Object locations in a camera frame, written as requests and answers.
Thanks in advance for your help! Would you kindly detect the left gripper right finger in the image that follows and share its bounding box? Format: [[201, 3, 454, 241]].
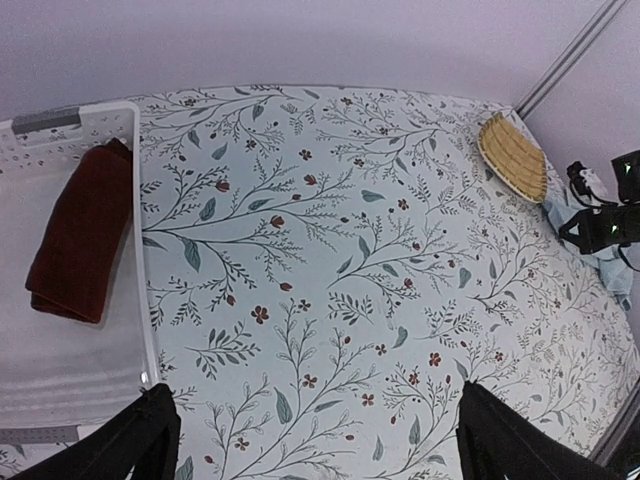
[[456, 381, 625, 480]]

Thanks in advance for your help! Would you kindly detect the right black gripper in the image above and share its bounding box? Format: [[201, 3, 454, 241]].
[[558, 205, 639, 253]]

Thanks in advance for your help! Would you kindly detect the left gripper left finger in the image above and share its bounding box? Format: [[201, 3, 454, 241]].
[[15, 383, 181, 480]]

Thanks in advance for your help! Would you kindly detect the light blue towel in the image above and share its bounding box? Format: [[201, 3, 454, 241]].
[[542, 194, 633, 312]]

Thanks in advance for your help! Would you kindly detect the white perforated plastic basket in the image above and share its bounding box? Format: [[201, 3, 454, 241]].
[[1, 101, 159, 445]]

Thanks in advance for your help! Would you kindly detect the dark red towel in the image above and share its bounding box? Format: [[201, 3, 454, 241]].
[[25, 138, 133, 324]]

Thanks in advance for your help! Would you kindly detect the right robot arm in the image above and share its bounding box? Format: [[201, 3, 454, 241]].
[[558, 150, 639, 265]]

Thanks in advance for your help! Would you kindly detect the woven bamboo tray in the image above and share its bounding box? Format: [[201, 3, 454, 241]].
[[477, 112, 548, 204]]

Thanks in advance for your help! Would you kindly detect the floral patterned table mat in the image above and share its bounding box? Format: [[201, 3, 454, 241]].
[[127, 86, 639, 479]]

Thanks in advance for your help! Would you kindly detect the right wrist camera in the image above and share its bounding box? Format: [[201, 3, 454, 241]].
[[566, 161, 613, 206]]

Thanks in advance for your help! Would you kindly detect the right aluminium frame post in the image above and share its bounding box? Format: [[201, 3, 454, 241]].
[[514, 0, 629, 120]]

